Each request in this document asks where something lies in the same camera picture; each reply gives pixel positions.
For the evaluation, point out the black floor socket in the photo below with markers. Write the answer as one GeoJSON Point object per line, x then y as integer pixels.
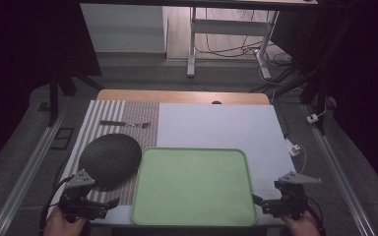
{"type": "Point", "coordinates": [62, 137]}

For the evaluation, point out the metal floor rail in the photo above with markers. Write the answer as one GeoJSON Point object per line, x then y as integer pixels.
{"type": "Point", "coordinates": [26, 173]}
{"type": "Point", "coordinates": [338, 177]}

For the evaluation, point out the white desk frame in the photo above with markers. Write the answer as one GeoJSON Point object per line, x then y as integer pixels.
{"type": "Point", "coordinates": [229, 28]}

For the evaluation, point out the white cabinet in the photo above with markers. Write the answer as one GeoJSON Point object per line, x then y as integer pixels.
{"type": "Point", "coordinates": [124, 28]}

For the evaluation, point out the white board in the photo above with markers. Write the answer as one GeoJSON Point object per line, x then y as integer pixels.
{"type": "Point", "coordinates": [216, 128]}

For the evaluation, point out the green plastic tray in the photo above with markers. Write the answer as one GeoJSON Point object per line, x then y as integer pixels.
{"type": "Point", "coordinates": [193, 187]}

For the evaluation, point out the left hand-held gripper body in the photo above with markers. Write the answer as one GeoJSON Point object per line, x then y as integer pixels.
{"type": "Point", "coordinates": [78, 196]}

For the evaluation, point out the black metal stand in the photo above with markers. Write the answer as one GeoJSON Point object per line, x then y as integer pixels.
{"type": "Point", "coordinates": [315, 72]}
{"type": "Point", "coordinates": [62, 88]}

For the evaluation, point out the person's right hand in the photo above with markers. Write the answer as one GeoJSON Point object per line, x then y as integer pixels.
{"type": "Point", "coordinates": [300, 226]}

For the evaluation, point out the wooden table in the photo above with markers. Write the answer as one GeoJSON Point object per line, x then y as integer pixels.
{"type": "Point", "coordinates": [177, 96]}

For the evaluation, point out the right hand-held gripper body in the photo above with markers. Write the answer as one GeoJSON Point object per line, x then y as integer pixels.
{"type": "Point", "coordinates": [292, 196]}

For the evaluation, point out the striped rectangular placemat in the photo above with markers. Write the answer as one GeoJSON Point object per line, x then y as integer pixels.
{"type": "Point", "coordinates": [134, 114]}

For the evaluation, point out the person's left hand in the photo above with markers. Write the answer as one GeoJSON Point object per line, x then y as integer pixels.
{"type": "Point", "coordinates": [62, 226]}

